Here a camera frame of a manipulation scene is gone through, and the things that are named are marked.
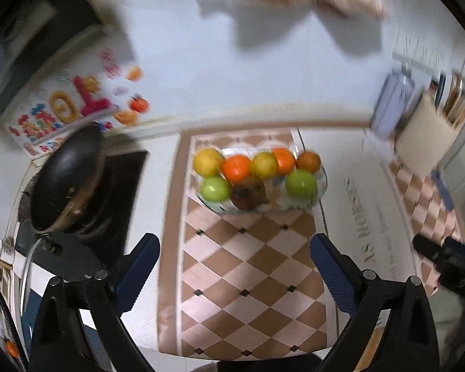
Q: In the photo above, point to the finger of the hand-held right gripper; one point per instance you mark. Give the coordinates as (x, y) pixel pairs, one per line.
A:
(463, 247)
(428, 250)

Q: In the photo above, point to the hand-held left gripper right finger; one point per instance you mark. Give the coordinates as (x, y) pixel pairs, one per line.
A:
(333, 271)

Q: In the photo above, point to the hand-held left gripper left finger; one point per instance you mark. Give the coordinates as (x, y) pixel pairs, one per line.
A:
(139, 267)

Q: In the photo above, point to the green apple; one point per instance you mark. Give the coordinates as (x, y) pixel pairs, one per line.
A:
(301, 184)
(214, 189)

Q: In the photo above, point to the glass fruit bowl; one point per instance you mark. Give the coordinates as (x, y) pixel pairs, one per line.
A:
(271, 201)

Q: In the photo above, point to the brownish orange round fruit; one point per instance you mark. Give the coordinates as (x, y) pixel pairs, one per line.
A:
(309, 161)

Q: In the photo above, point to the dark brown apple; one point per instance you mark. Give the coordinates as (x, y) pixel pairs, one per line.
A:
(248, 193)

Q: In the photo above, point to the orange tangerine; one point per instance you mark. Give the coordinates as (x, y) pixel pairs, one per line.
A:
(285, 159)
(237, 168)

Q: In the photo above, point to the yellow citrus fruit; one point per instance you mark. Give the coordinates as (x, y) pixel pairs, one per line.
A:
(263, 165)
(208, 162)

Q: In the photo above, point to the black glass gas stove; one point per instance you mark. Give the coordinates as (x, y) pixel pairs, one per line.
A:
(124, 193)

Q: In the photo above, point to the checkered printed table mat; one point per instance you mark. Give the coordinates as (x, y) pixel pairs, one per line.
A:
(248, 271)

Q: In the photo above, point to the cream utensil holder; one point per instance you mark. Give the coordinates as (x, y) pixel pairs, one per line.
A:
(424, 139)

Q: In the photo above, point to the black frying pan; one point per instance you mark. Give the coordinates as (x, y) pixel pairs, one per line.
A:
(66, 178)

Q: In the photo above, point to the bundle of wooden chopsticks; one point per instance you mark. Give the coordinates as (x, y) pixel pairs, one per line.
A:
(457, 102)

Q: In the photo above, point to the black range hood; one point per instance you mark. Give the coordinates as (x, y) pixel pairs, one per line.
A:
(27, 35)

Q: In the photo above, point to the gold ingot wall sticker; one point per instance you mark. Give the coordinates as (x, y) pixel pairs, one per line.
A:
(127, 117)

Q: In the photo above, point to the persimmon wall sticker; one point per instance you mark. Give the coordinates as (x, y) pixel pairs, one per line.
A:
(138, 104)

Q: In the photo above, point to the colourful wall sticker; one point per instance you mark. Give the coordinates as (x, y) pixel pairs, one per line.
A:
(62, 108)

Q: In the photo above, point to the small orange wall sticker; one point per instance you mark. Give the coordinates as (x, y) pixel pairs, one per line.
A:
(135, 73)

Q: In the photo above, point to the white wall socket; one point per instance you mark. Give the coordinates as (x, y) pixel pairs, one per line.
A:
(402, 42)
(417, 48)
(433, 54)

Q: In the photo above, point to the red stamp wall sticker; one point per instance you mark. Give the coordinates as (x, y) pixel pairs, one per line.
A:
(110, 62)

